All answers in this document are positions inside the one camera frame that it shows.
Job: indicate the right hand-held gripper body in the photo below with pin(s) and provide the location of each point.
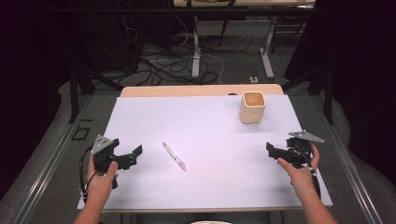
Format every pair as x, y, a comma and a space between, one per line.
299, 147

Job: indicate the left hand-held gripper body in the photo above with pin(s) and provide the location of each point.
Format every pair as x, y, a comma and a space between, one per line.
102, 152

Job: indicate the person's right hand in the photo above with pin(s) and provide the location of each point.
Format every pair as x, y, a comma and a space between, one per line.
300, 179

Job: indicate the person's left hand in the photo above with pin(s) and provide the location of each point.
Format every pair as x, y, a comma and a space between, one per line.
101, 183

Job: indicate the silver pen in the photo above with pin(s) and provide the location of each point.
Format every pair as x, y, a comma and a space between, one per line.
174, 156

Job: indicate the cream square cup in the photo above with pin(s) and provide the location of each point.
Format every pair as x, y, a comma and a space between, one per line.
252, 109

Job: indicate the black metal stand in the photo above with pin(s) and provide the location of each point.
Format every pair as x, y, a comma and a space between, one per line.
73, 93
327, 93

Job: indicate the white table mat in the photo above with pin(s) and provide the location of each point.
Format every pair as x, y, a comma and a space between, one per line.
205, 149

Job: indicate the white power strip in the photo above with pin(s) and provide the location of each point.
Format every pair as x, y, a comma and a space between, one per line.
253, 79

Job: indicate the white round object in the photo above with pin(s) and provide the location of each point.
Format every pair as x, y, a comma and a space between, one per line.
211, 222

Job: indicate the white-legged desk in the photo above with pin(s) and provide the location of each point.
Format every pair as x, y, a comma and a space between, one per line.
196, 46

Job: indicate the black floor hatch frame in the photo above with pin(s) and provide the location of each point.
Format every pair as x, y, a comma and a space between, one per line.
81, 133

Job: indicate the metal floor rail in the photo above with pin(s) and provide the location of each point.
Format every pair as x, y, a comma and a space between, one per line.
345, 161
46, 165

